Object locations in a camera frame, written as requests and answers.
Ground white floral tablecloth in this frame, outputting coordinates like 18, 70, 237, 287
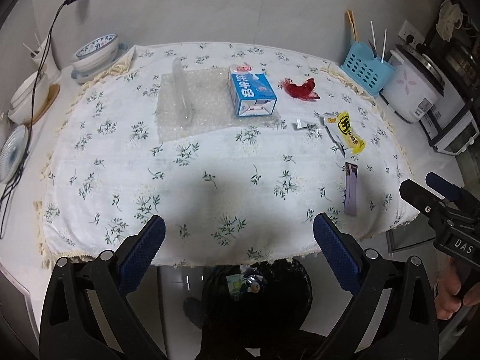
34, 41, 421, 271

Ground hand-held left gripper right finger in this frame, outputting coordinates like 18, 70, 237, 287
313, 212, 439, 360

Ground blue white milk carton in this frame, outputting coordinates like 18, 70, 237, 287
228, 64, 277, 118

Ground black rack with steel pots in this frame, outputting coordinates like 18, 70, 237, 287
431, 26, 480, 94

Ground blue white porcelain bowl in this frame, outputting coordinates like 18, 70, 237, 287
70, 34, 119, 72

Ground white snack wrapper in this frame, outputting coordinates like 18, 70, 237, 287
319, 112, 347, 157

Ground white cup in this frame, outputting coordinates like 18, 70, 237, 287
30, 37, 62, 72

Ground wooden coaster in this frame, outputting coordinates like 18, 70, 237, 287
28, 82, 61, 124

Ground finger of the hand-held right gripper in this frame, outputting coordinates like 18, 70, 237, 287
399, 179, 451, 229
425, 172, 464, 203

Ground blue cookie packet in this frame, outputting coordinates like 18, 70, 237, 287
242, 274, 267, 294

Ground blue striped plate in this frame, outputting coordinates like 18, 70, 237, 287
0, 124, 30, 184

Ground purple wrapper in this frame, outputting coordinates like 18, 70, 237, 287
344, 162, 359, 217

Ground blue utensil holder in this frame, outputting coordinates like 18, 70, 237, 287
340, 41, 396, 96

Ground green cardboard box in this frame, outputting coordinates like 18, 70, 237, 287
226, 274, 244, 302

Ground black cable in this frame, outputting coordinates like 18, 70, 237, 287
0, 2, 68, 239

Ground clear bubble wrap sheet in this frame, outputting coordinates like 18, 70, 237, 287
155, 65, 289, 143

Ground person's right hand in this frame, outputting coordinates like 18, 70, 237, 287
436, 259, 467, 320

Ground white black toaster oven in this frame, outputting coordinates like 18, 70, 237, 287
418, 79, 480, 156

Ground wooden chopstick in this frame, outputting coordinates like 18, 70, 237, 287
346, 10, 359, 44
349, 9, 361, 44

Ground black-lined trash bin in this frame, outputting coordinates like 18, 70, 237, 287
200, 258, 313, 346

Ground stacked patterned bowls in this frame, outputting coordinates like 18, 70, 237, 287
71, 43, 130, 83

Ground white floral rice cooker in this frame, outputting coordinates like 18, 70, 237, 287
379, 44, 447, 124

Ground yellow snack packet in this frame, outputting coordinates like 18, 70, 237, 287
335, 111, 366, 155

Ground cream lace cloth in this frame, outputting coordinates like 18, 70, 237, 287
439, 0, 464, 42

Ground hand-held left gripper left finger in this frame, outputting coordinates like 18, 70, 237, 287
39, 214, 167, 360

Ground red mesh net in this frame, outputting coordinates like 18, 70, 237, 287
279, 77, 321, 102

